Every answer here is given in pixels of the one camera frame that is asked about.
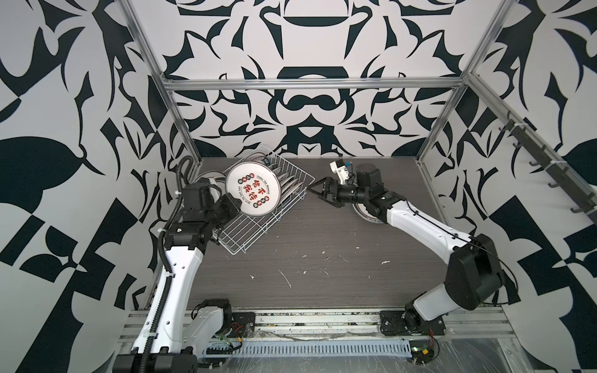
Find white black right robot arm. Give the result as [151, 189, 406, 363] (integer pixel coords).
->
[307, 160, 511, 335]

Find green red rimmed plate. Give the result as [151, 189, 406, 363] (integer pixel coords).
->
[352, 204, 383, 225]

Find aluminium cage frame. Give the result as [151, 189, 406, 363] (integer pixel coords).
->
[116, 0, 597, 220]

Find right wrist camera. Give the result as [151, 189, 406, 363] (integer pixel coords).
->
[330, 159, 356, 185]

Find white slotted cable duct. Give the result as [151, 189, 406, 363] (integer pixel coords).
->
[203, 340, 412, 358]

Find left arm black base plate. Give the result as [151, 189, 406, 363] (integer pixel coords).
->
[225, 312, 257, 339]

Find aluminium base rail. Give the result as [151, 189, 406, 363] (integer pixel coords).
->
[118, 307, 516, 343]

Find white plate red characters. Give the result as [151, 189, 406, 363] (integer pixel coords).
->
[226, 162, 281, 217]

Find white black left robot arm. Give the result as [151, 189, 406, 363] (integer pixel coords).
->
[113, 156, 241, 372]

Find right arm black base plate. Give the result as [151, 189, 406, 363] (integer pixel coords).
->
[379, 309, 446, 337]

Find black corrugated cable conduit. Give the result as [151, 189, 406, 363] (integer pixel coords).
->
[139, 155, 197, 373]

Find white wire dish rack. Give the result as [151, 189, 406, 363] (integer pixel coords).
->
[193, 145, 315, 255]

